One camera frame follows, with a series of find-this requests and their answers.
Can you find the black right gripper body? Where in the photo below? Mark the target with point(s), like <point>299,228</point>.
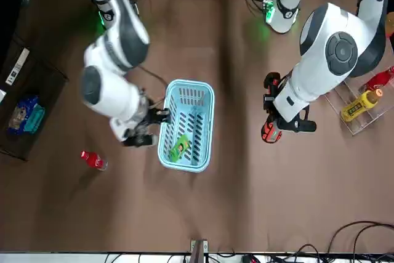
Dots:
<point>150,115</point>

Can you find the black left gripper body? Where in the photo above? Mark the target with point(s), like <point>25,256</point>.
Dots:
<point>268,106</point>

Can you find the orange and black barcode scanner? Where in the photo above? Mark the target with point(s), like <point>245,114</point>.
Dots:
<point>271,133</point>

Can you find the green snack packet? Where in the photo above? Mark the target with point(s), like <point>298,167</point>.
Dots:
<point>180,148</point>

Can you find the red cola bottle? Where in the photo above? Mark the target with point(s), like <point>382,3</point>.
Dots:
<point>92,159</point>

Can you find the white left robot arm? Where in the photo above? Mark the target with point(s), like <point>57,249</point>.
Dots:
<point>323,75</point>

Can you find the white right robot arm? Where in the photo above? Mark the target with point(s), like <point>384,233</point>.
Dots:
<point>117,38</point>

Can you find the light blue plastic basket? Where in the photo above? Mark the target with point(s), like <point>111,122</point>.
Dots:
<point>184,167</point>

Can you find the teal snack packet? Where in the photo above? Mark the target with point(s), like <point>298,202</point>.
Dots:
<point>35,119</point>

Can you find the white and black snack box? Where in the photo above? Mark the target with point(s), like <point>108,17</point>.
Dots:
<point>18,66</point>

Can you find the clear acrylic bottle shelf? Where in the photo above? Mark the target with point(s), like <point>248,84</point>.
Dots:
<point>357,127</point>

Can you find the yellow drink bottle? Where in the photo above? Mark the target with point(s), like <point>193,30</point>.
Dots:
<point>360,106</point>

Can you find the red bottle on shelf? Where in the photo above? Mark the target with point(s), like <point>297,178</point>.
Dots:
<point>378,79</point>

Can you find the blue cookie packet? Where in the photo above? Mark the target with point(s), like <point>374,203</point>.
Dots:
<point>18,118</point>

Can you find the orange juice bottle pink label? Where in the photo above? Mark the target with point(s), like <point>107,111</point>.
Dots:
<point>390,26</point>

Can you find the aluminium frame post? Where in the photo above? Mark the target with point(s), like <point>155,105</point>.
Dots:
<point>198,252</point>

